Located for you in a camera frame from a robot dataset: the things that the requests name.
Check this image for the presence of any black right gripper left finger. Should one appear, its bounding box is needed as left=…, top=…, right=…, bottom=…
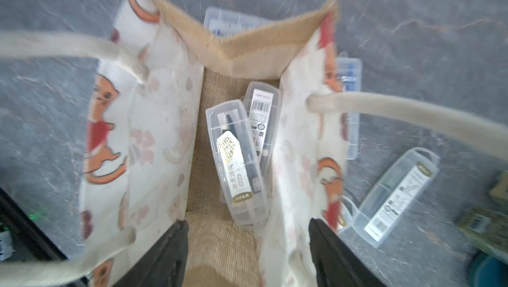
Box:
left=115, top=220, right=189, bottom=287

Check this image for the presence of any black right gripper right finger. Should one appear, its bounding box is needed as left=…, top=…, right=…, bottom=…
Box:
left=308, top=218, right=385, bottom=287

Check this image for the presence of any burlap canvas tote bag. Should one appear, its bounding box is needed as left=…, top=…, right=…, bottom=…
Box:
left=1, top=0, right=507, bottom=286

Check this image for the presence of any clear compass case gold label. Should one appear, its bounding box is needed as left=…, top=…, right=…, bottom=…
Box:
left=243, top=81, right=283, bottom=177

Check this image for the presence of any clear compass case white label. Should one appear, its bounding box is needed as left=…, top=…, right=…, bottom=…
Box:
left=337, top=147, right=441, bottom=249

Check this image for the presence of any clear compass case blue insert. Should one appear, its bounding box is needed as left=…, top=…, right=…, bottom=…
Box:
left=335, top=51, right=363, bottom=160

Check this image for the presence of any clear compass case under bag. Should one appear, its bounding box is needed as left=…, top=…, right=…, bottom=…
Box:
left=203, top=7, right=273, bottom=37

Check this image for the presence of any teal round lid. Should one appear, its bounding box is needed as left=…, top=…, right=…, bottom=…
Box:
left=467, top=251, right=507, bottom=287

